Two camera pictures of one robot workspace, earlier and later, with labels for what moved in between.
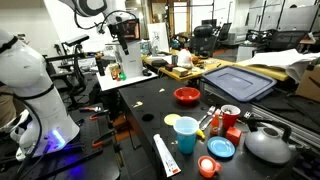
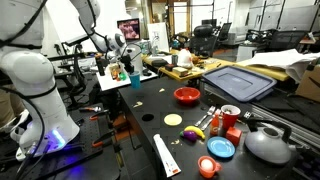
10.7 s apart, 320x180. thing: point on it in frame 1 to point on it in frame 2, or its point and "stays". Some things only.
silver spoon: [215, 113] stays
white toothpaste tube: [170, 165] stays
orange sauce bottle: [214, 126] stays
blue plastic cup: [186, 128] to [135, 79]
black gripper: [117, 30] to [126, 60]
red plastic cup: [230, 114] stays
